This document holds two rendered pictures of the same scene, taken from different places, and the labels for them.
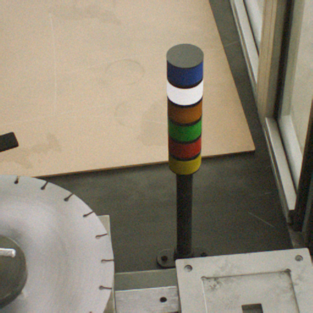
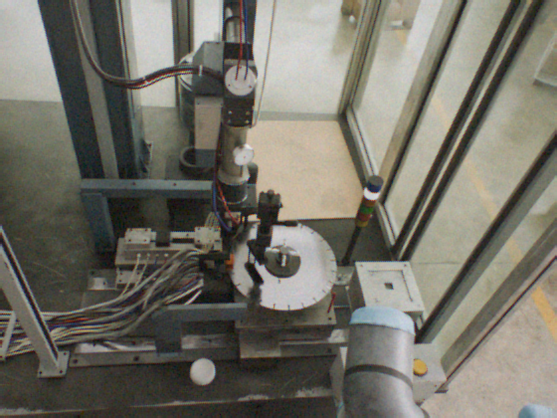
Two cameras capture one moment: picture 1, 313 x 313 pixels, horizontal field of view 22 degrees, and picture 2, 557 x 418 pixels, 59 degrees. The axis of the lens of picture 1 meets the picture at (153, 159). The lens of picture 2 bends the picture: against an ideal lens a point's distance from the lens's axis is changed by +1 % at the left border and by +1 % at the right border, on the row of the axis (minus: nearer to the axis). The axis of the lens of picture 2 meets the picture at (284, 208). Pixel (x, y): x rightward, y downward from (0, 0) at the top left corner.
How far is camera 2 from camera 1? 0.59 m
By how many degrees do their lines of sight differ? 7
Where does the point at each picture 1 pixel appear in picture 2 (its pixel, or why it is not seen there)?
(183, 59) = (375, 181)
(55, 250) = (310, 254)
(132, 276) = not seen: hidden behind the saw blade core
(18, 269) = (297, 261)
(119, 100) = (309, 187)
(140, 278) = not seen: hidden behind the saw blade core
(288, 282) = (402, 275)
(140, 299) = not seen: hidden behind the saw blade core
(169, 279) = (340, 271)
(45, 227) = (304, 244)
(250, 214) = (372, 245)
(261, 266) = (391, 268)
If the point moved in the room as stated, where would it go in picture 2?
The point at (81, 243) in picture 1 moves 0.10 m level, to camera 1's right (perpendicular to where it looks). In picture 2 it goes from (320, 252) to (352, 253)
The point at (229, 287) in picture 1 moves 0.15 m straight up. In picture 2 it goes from (378, 275) to (392, 246)
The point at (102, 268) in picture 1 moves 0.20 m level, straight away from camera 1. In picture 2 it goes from (331, 263) to (317, 213)
